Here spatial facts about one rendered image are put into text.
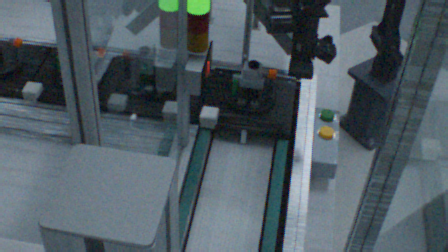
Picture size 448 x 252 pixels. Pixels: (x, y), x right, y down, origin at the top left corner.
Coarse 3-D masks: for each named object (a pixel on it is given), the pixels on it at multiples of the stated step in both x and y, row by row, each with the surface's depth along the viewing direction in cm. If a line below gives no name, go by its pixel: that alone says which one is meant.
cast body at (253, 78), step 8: (248, 64) 158; (256, 64) 158; (248, 72) 158; (256, 72) 157; (264, 72) 162; (232, 80) 162; (240, 80) 160; (248, 80) 159; (256, 80) 159; (264, 80) 162; (256, 88) 161
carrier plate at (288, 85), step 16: (224, 80) 172; (288, 80) 173; (208, 96) 167; (224, 96) 167; (288, 96) 168; (224, 112) 162; (272, 112) 163; (288, 112) 163; (224, 128) 159; (240, 128) 158; (256, 128) 158; (272, 128) 158; (288, 128) 159
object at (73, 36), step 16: (64, 0) 61; (80, 0) 60; (64, 16) 62; (80, 16) 61; (64, 32) 62; (80, 32) 62; (64, 48) 64; (80, 48) 63; (64, 64) 65; (80, 64) 65; (64, 80) 67; (80, 80) 67; (80, 96) 68; (96, 96) 71; (80, 112) 71; (96, 112) 72; (80, 128) 73; (96, 128) 73; (96, 144) 74
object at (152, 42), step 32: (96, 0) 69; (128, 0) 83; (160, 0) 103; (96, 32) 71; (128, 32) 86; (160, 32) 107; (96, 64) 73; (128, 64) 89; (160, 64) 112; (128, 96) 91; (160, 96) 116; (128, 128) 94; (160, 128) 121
